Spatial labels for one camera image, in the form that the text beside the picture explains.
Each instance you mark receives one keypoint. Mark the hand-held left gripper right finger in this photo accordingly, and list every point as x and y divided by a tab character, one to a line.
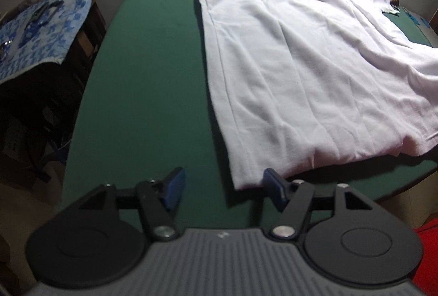
275	186

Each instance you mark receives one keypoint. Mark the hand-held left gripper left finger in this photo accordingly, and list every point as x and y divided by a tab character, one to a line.
174	186

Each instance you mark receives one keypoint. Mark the white shirt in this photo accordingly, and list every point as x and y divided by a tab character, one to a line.
291	59

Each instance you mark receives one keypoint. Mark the green table cover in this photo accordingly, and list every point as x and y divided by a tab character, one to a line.
143	77

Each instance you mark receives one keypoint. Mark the dark wooden shelf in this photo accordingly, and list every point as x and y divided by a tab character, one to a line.
89	42

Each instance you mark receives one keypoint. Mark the red garment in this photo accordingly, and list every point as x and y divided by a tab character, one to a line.
427	258

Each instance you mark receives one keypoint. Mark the blue patterned cloth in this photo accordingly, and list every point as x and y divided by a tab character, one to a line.
51	39

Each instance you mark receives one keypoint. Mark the white side table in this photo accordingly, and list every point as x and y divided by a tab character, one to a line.
429	39

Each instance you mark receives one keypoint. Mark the blue patterned pad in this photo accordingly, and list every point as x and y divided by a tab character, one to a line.
417	22

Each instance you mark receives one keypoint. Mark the small dark object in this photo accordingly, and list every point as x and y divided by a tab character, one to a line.
37	17

